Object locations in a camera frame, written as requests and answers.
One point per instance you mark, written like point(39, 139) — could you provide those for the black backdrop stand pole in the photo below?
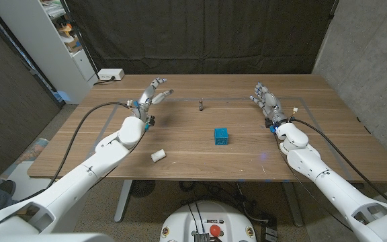
point(79, 37)

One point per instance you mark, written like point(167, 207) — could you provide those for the white cylinder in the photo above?
point(158, 155)

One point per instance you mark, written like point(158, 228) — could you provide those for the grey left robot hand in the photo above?
point(143, 104)

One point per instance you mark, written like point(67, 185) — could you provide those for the colourful floor mat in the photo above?
point(34, 149)

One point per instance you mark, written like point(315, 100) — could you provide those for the black round fan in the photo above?
point(142, 188)

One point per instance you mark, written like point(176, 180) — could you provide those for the white floor panel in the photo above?
point(25, 181)

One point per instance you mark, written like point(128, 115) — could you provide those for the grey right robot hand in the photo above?
point(270, 103)

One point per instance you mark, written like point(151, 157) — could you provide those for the white power strip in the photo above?
point(110, 74)

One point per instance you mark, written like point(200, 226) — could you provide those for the cardboard box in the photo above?
point(73, 44)

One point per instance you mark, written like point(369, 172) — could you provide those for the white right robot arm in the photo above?
point(331, 181)

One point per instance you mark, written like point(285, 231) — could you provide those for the blue block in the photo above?
point(221, 136)

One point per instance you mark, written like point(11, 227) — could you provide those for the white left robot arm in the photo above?
point(86, 171)

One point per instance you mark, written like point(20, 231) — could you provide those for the orange toy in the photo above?
point(66, 29)

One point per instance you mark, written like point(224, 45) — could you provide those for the red emergency stop button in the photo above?
point(215, 230)

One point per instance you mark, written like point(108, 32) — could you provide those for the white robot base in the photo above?
point(183, 222)

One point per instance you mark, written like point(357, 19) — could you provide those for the white shelf cabinet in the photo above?
point(45, 50)

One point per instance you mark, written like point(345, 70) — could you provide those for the black backdrop curtain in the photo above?
point(203, 37)

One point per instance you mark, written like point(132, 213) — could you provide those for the grey table leg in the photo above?
point(123, 201)
point(293, 205)

